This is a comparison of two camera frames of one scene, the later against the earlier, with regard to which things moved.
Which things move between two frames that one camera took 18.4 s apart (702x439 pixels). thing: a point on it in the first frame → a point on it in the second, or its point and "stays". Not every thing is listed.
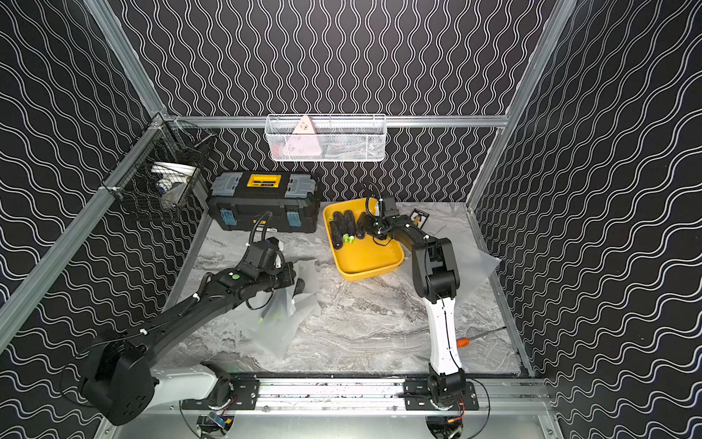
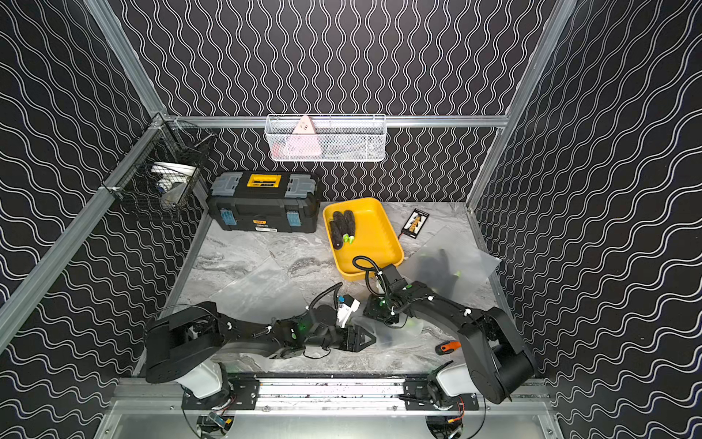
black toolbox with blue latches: x=238 y=198 stays
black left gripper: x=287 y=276 → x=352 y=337
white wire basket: x=340 y=138 stays
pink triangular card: x=303 y=141 stays
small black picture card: x=419 y=218 stays
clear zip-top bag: x=276 y=322 → x=387 y=333
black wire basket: x=161 y=175 stays
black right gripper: x=367 y=225 → x=370 y=310
